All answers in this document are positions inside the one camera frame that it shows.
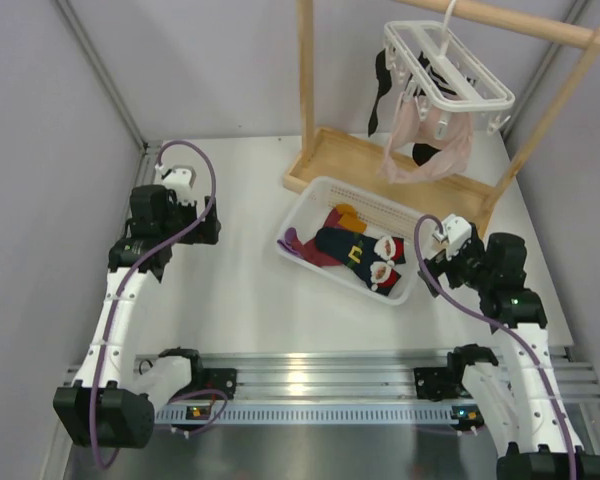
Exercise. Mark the aluminium corner frame profile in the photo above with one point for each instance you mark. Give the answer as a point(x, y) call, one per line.
point(76, 28)

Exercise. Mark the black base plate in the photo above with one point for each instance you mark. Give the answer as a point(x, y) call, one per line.
point(437, 384)
point(221, 379)

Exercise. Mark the maroon purple sock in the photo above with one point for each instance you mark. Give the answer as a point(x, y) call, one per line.
point(307, 251)

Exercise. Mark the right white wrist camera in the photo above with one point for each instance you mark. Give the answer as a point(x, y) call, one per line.
point(455, 231)

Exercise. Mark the aluminium mounting rail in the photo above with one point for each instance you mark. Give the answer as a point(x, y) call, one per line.
point(384, 377)

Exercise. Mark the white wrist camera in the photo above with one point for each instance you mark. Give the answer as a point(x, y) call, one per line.
point(455, 231)
point(181, 179)

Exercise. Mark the black white striped sock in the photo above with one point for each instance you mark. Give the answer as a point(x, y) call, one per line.
point(440, 81)

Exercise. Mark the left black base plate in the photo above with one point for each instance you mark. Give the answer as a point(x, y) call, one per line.
point(221, 379)

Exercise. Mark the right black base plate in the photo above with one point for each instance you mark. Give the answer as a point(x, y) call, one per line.
point(437, 384)

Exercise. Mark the wooden drying rack stand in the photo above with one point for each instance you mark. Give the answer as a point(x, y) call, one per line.
point(327, 152)

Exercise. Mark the black sock on hanger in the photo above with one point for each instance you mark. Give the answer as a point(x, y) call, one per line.
point(384, 85)

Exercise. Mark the grey slotted cable duct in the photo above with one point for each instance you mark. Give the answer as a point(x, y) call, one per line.
point(234, 414)

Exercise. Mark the maroon orange sock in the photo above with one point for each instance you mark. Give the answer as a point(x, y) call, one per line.
point(344, 216)

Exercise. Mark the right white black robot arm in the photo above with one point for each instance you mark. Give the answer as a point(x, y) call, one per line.
point(514, 386)

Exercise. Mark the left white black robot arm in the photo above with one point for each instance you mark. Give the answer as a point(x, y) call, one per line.
point(108, 404)

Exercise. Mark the white plastic basket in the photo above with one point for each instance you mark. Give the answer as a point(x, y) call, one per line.
point(382, 216)

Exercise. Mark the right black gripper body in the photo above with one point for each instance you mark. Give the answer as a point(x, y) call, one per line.
point(466, 266)

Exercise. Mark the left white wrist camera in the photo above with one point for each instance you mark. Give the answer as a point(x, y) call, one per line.
point(181, 179)

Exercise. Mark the white plastic clip hanger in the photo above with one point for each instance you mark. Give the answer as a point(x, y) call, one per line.
point(404, 40)

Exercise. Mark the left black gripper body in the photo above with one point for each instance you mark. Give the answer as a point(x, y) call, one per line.
point(180, 216)

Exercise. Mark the navy santa sock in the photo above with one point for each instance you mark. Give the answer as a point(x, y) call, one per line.
point(355, 249)
point(377, 275)

